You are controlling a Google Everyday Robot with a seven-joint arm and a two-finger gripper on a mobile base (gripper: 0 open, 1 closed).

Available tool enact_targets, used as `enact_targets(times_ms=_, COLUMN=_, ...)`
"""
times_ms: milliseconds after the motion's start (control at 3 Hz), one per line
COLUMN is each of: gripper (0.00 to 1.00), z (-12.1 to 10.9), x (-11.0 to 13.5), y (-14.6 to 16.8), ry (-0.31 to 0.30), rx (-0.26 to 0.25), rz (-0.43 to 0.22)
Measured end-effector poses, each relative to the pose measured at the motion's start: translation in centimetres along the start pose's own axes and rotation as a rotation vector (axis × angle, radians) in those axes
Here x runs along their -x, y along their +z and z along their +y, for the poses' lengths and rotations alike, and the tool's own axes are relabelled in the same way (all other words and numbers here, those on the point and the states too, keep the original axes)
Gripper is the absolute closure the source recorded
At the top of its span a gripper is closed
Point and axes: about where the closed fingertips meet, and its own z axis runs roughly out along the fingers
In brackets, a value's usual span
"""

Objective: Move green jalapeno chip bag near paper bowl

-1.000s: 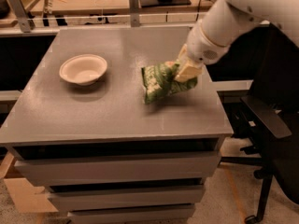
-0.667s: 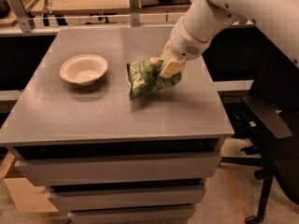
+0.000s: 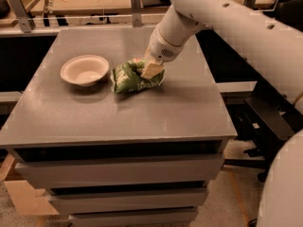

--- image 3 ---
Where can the green jalapeno chip bag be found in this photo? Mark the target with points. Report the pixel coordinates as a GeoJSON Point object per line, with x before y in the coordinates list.
{"type": "Point", "coordinates": [126, 77]}

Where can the black office chair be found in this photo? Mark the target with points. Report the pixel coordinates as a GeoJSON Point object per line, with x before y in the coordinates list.
{"type": "Point", "coordinates": [276, 128]}

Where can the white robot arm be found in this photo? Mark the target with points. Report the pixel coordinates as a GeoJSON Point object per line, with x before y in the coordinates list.
{"type": "Point", "coordinates": [272, 49]}

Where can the middle metal bracket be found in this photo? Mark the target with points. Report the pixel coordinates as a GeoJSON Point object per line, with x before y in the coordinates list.
{"type": "Point", "coordinates": [136, 13]}

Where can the white paper bowl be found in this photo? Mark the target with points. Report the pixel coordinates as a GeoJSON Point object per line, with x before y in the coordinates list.
{"type": "Point", "coordinates": [85, 71]}

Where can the grey drawer cabinet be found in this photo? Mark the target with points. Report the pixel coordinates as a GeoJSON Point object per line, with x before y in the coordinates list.
{"type": "Point", "coordinates": [114, 160]}

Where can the wooden workbench with clutter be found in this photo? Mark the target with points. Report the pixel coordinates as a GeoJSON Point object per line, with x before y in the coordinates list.
{"type": "Point", "coordinates": [80, 12]}

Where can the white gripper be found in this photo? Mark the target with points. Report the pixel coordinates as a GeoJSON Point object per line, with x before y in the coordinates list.
{"type": "Point", "coordinates": [161, 48]}

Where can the left metal bracket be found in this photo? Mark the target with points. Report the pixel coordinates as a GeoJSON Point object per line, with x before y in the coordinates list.
{"type": "Point", "coordinates": [24, 21]}

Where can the light wooden board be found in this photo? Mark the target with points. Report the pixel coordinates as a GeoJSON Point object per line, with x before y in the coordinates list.
{"type": "Point", "coordinates": [27, 200]}

